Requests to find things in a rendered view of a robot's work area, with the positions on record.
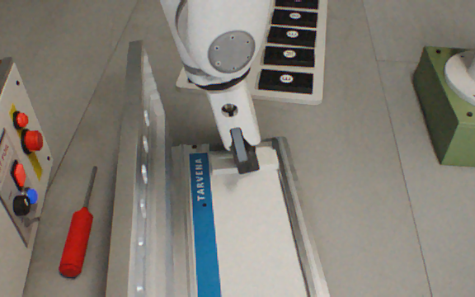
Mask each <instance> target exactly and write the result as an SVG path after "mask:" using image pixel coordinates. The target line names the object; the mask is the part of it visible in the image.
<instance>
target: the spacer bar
mask: <svg viewBox="0 0 475 297"><path fill-rule="evenodd" d="M233 155H234V153H225V154H215V155H211V157H212V167H213V175H222V174H232V173H238V169H237V166H236V162H235V159H234V156H233ZM256 155H257V157H258V161H259V165H260V170H259V171H268V170H276V169H278V167H279V166H280V164H279V163H278V159H277V156H276V152H275V149H272V150H263V151H256ZM259 171H256V172H259Z"/></svg>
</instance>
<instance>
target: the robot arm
mask: <svg viewBox="0 0 475 297"><path fill-rule="evenodd" d="M270 1H271V0H160V2H161V4H162V8H163V11H164V13H165V15H166V19H167V23H168V25H169V27H170V30H171V33H172V36H173V39H174V42H175V44H176V48H177V51H178V53H179V55H180V58H181V60H182V62H183V64H184V68H185V72H186V74H187V77H188V78H189V79H190V80H191V81H192V82H193V83H194V84H195V85H196V86H197V87H199V88H202V89H204V90H205V93H207V96H208V99H209V104H210V106H211V109H212V112H213V114H214V119H215V122H216V125H217V127H218V130H219V133H220V136H221V140H222V141H223V145H224V147H225V148H226V149H227V150H228V151H230V149H232V150H233V153H234V155H233V156H234V159H235V162H236V166H237V170H238V173H239V174H244V173H249V172H255V171H259V170H260V165H259V161H258V157H257V155H256V145H257V144H259V143H260V142H261V135H260V131H259V127H258V123H257V118H256V111H254V107H253V104H252V99H251V95H250V92H249V87H248V84H247V78H246V76H247V75H248V74H249V72H250V69H251V64H252V62H253V60H254V59H256V57H257V55H258V54H259V51H260V49H261V46H262V43H263V39H264V36H265V33H266V26H267V22H268V16H269V11H270ZM444 80H445V81H446V83H447V84H448V85H449V87H450V88H452V90H453V91H454V92H455V93H456V94H457V95H458V96H459V97H461V98H463V99H464V100H465V101H467V102H469V103H470V104H472V105H474V106H475V50H469V51H465V52H462V53H459V54H456V55H454V56H453V57H450V58H449V59H448V61H447V62H446V64H445V67H444Z"/></svg>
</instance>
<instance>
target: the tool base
mask: <svg viewBox="0 0 475 297"><path fill-rule="evenodd" d="M276 138H277V142H278V145H279V146H280V151H281V155H282V158H283V161H284V165H285V171H286V175H287V178H288V182H289V189H290V192H291V196H292V199H293V202H294V208H295V212H296V215H297V219H298V222H299V228H300V232H301V236H302V240H303V242H304V245H305V248H306V252H307V255H308V262H309V265H310V269H311V272H312V276H313V282H314V285H315V289H316V292H317V297H331V296H330V293H329V289H328V287H327V283H326V281H325V277H324V274H323V271H322V265H321V262H320V258H319V256H318V252H317V247H316V243H315V240H314V237H313V231H312V228H311V224H310V222H309V218H308V213H307V209H306V206H305V203H304V200H303V197H302V194H301V190H300V188H299V182H298V178H297V175H296V172H295V169H294V164H293V159H292V157H291V153H290V150H289V145H288V141H287V138H286V136H276ZM192 146H193V145H187V146H186V144H180V145H179V146H176V147H172V159H173V187H174V215H175V222H174V229H175V247H174V248H173V258H174V270H175V272H176V297H196V293H195V264H194V248H193V233H192V218H191V202H190V173H189V157H188V155H189V154H190V153H199V152H210V151H209V144H198V145H196V146H197V148H192ZM276 172H277V176H278V179H280V185H281V190H282V194H283V197H284V201H285V208H286V212H287V215H288V219H289V226H290V229H291V233H292V237H293V241H294V247H295V251H296V254H297V258H298V263H299V269H300V273H301V276H302V280H303V283H304V287H305V291H306V295H307V297H309V295H308V289H307V286H306V280H305V277H304V274H303V271H302V267H301V264H300V260H299V253H298V249H297V246H296V242H295V239H294V231H293V228H292V224H291V221H290V217H289V210H288V206H287V203H286V199H285V194H284V190H283V185H282V181H281V178H280V172H278V169H276Z"/></svg>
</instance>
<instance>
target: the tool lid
mask: <svg viewBox="0 0 475 297"><path fill-rule="evenodd" d="M174 222H175V215H174V187H173V159H172V132H171V130H170V127H169V124H168V121H167V117H166V113H165V110H164V107H163V104H162V99H161V97H160V94H159V91H158V87H157V85H156V83H155V80H154V76H153V72H152V69H151V67H150V63H149V60H148V56H147V52H146V49H145V47H144V44H143V40H138V41H132V42H129V47H128V56H127V66H126V75H125V93H124V102H123V111H122V121H121V131H120V149H119V157H118V167H117V177H116V186H115V204H114V214H113V223H112V232H111V250H110V260H109V269H107V278H106V297H176V272H175V270H174V258H173V248H174V247H175V229H174Z"/></svg>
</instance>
